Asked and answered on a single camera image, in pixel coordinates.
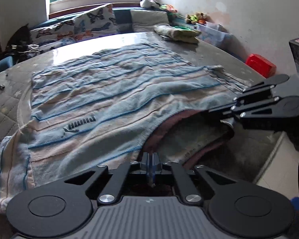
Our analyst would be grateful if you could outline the striped blue beige shirt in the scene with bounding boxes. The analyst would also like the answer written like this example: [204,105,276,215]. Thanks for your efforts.
[0,43,250,213]

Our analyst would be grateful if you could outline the red plastic stool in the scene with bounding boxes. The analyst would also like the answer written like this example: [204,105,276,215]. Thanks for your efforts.
[245,54,276,78]

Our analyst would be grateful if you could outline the grey star quilted table cover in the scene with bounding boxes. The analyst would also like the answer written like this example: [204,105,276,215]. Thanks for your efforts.
[0,31,285,239]

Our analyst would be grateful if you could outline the clear plastic storage box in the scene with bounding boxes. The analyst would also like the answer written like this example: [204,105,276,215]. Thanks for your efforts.
[195,23,232,50]

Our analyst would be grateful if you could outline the folded yellow green blanket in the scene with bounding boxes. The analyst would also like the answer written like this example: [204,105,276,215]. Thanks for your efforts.
[153,25,201,44]

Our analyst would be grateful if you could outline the green plastic basin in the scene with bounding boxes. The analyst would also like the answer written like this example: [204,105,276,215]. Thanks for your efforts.
[173,25,192,31]

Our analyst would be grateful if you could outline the brown plush toys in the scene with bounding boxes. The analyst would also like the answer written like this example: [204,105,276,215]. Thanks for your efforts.
[185,12,208,24]

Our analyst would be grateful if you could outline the grey plain pillow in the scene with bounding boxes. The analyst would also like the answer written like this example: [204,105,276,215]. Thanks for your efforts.
[130,10,169,32]

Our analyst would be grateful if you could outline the white plush toy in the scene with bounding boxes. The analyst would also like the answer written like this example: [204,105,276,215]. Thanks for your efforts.
[140,0,160,9]

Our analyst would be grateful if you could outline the butterfly print pillow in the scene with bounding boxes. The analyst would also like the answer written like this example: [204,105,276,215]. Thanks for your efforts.
[30,20,74,45]
[73,3,119,42]

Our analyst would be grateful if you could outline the black bag on bench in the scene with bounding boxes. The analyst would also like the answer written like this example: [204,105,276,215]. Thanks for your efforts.
[4,24,40,64]

